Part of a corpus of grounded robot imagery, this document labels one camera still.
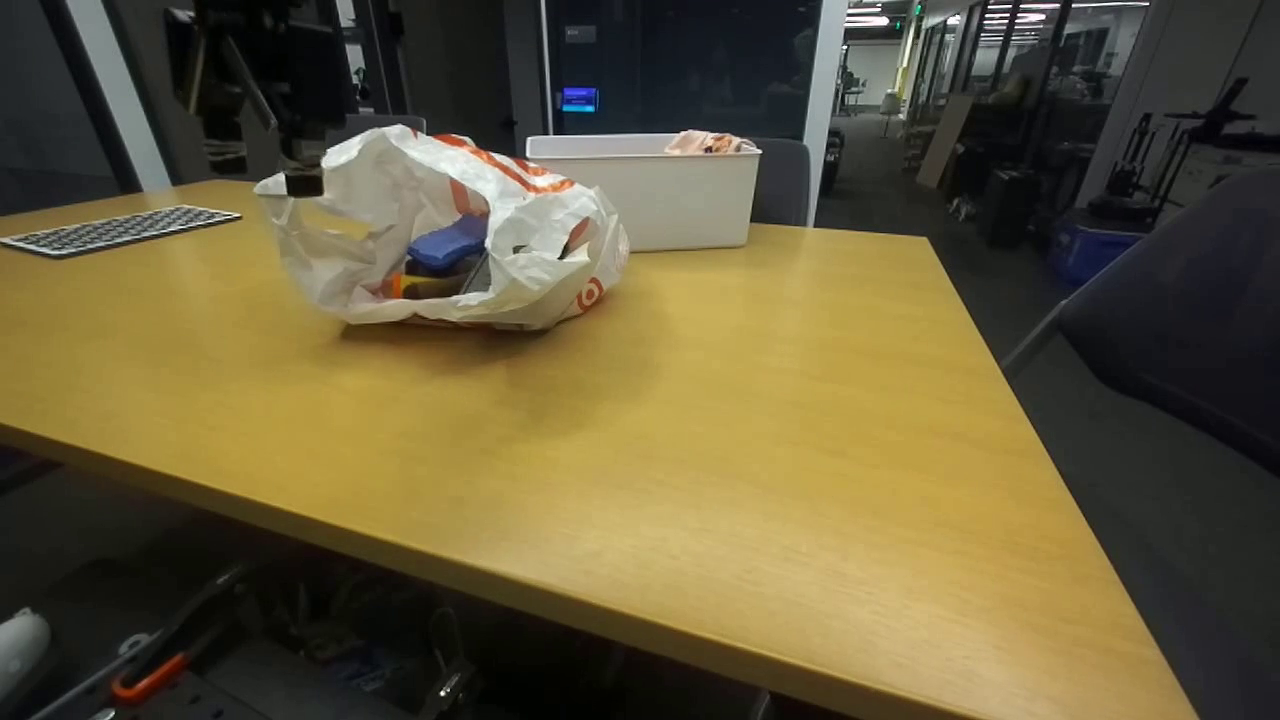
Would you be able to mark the grey computer keyboard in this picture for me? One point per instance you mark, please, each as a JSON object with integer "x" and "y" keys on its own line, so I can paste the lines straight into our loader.
{"x": 112, "y": 229}

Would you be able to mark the white plastic storage bin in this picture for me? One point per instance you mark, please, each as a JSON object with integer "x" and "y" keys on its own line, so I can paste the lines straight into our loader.
{"x": 666, "y": 202}

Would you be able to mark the white plastic bag orange print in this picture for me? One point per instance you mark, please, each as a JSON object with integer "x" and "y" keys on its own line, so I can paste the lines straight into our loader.
{"x": 402, "y": 183}

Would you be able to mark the black tripod stand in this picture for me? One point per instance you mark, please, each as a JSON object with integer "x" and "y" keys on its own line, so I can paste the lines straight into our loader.
{"x": 1174, "y": 141}

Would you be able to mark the glowing blue monitor screen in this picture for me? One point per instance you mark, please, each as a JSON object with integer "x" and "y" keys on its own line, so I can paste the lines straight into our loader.
{"x": 583, "y": 99}

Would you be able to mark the blue plastic object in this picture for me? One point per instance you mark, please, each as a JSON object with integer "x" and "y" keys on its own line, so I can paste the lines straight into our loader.
{"x": 444, "y": 246}

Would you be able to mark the blue recycling bin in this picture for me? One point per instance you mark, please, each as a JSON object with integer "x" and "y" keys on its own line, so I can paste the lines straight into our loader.
{"x": 1098, "y": 249}

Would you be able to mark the orange patterned packet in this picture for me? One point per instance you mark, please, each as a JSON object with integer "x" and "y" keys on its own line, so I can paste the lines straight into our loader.
{"x": 701, "y": 141}

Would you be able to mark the leaning beige board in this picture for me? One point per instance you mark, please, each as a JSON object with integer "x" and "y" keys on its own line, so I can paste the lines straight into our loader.
{"x": 944, "y": 141}

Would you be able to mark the white rounded plastic object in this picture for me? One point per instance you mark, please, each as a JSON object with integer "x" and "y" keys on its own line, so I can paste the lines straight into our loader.
{"x": 19, "y": 651}

